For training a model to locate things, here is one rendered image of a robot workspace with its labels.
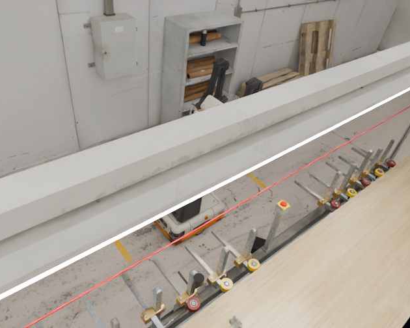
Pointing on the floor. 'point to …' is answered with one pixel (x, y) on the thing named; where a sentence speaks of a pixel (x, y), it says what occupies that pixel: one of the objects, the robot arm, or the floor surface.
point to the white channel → (171, 144)
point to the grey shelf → (172, 86)
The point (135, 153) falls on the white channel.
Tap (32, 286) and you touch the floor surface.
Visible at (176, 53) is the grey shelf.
